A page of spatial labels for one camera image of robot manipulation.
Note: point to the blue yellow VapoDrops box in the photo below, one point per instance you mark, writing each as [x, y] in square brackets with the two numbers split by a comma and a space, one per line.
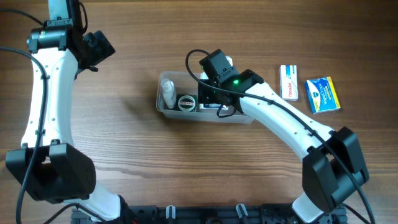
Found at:
[322, 95]

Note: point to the green round-logo packet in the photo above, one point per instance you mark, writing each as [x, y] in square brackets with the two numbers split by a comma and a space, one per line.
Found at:
[186, 103]

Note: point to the clear plastic container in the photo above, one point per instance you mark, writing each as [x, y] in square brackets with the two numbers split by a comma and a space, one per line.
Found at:
[186, 85]

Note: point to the white orange medicine box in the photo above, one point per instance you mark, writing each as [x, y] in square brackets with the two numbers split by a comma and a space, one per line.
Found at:
[206, 102]

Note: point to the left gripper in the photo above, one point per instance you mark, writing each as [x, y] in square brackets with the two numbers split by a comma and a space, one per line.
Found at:
[102, 48]

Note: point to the white Panadol box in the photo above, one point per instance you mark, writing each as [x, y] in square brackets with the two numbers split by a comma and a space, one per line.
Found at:
[288, 82]

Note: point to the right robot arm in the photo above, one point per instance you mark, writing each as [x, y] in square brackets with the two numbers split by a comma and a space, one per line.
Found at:
[333, 165]

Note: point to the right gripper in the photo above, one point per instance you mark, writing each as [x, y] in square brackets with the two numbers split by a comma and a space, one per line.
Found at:
[205, 91]

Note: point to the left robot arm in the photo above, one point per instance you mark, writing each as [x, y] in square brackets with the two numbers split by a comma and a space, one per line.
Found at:
[47, 164]

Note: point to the white spray bottle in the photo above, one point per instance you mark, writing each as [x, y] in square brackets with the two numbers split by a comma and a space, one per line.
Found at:
[169, 93]

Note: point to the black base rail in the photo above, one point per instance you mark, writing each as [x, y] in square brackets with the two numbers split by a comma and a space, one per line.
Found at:
[264, 214]

